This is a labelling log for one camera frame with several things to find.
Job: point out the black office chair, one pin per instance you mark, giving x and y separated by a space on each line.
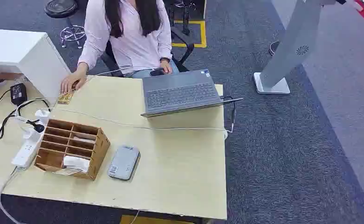
183 38

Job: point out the black round stool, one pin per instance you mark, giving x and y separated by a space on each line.
61 7

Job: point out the grey laptop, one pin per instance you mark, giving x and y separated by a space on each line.
178 92

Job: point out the black post stand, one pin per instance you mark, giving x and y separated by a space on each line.
186 20

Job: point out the person's left hand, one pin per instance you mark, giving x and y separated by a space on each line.
166 67

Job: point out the wooden card box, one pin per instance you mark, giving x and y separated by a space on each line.
96 151

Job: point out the grey floor stand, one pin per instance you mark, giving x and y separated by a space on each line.
293 40

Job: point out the person's right hand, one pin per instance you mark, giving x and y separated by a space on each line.
71 82

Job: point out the white cabinet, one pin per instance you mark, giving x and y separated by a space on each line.
21 49

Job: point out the black wristwatch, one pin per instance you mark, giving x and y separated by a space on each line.
164 59

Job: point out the white power strip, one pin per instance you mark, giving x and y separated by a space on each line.
26 151

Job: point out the white plug adapter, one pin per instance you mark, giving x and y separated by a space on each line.
42 116

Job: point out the grey flat device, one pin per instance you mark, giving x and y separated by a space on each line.
123 163

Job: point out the pale card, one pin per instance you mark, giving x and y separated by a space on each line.
84 139

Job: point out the black phone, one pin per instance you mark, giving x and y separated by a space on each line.
156 72

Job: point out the black plug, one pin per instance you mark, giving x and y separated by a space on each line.
39 127

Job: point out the yellow patterned card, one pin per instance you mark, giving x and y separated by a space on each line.
65 98

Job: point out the white card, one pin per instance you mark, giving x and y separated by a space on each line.
76 163

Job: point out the person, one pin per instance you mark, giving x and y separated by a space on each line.
132 43

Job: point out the yellow floor tape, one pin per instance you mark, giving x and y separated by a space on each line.
203 34

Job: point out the yellow board under desk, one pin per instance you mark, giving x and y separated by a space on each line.
151 220

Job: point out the black power brick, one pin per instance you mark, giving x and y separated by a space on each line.
18 93

